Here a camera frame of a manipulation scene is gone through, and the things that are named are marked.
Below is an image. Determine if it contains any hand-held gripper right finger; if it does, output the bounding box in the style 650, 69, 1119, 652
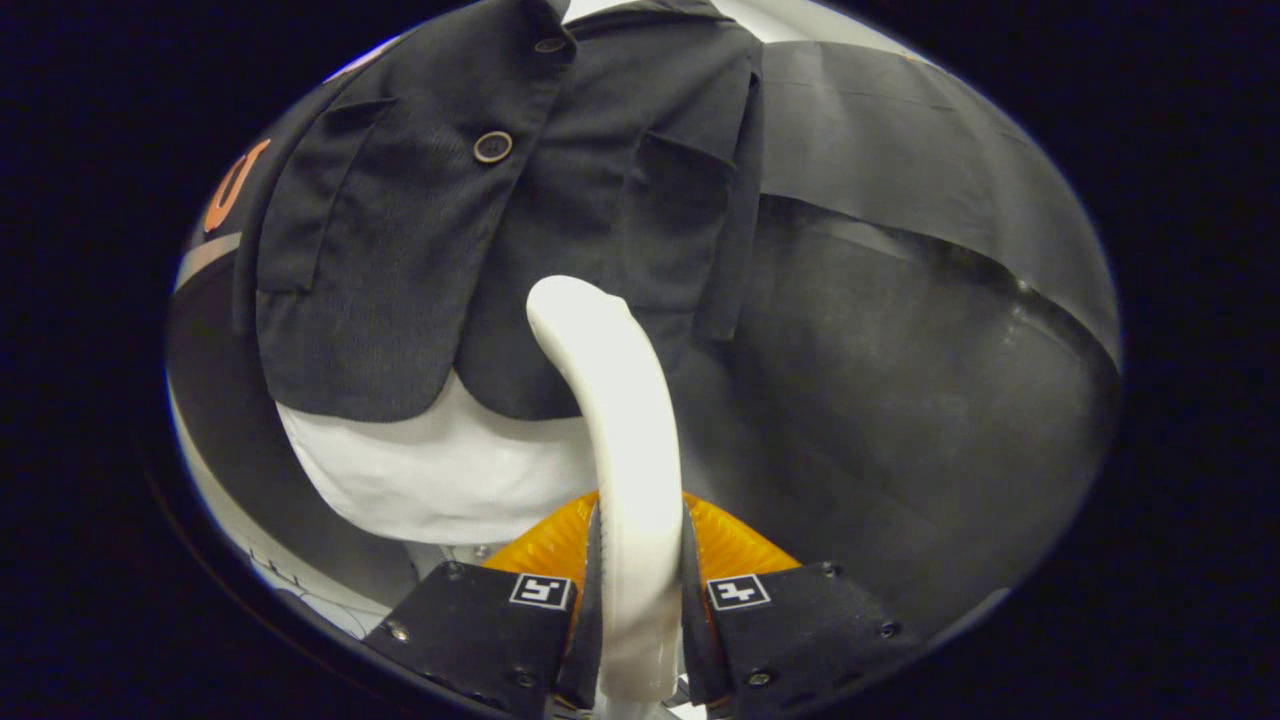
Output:
683, 490, 926, 720

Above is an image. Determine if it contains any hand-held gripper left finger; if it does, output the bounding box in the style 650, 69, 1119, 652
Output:
365, 490, 604, 720

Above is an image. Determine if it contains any white garment steamer handle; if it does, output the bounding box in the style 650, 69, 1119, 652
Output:
526, 276, 686, 701

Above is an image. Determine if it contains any black suit jacket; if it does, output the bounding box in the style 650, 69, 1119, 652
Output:
232, 0, 766, 423

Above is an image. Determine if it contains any grey cabinet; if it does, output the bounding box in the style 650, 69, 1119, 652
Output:
165, 232, 421, 641

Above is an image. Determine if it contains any white mannequin torso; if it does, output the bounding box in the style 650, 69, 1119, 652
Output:
275, 0, 641, 548

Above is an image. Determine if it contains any black backdrop cloth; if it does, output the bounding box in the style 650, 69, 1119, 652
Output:
165, 35, 1123, 641

